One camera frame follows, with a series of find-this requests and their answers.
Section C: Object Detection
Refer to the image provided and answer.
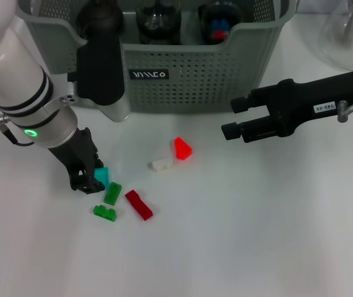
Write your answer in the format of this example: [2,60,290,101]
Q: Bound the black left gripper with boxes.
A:
[48,126,105,195]

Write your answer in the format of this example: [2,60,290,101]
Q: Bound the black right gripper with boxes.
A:
[220,70,353,144]

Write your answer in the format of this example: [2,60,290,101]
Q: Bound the teal square plate brick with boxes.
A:
[94,166,111,189]

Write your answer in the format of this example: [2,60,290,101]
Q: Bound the green notched brick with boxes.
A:
[92,204,118,222]

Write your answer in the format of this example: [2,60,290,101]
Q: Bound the dark red long brick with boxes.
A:
[124,190,155,222]

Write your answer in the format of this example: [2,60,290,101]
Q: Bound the blue square plate brick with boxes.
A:
[212,19,230,32]

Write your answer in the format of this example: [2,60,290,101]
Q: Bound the grey-green plastic storage bin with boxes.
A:
[17,0,298,114]

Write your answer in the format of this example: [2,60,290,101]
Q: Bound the red wedge brick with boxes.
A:
[173,137,194,161]

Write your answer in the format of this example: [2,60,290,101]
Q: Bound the small white brick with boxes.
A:
[147,157,175,173]

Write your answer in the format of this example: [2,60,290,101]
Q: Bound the black teapot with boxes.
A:
[76,0,124,40]

